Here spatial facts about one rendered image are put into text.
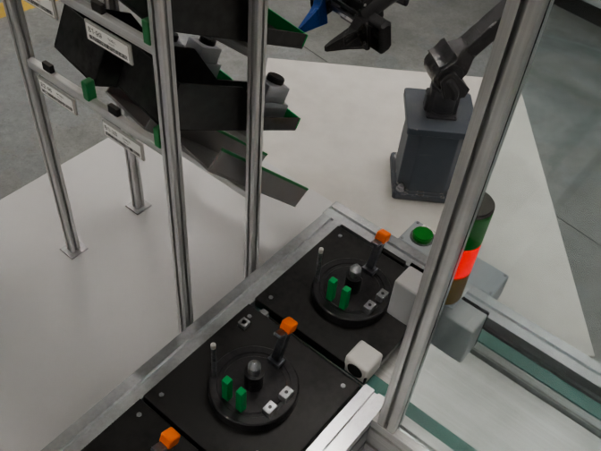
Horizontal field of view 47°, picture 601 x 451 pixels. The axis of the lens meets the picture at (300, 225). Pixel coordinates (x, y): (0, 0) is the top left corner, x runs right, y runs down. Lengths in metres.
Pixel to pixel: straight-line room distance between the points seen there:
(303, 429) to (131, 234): 0.60
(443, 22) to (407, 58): 0.45
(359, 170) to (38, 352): 0.80
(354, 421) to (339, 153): 0.75
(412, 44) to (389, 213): 2.33
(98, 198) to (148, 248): 0.19
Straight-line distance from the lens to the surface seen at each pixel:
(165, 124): 0.93
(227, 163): 1.14
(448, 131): 1.47
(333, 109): 1.81
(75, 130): 3.16
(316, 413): 1.10
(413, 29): 3.93
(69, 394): 1.28
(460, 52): 1.42
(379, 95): 1.88
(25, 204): 1.59
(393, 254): 1.32
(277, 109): 1.19
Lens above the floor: 1.94
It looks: 46 degrees down
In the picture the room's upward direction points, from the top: 6 degrees clockwise
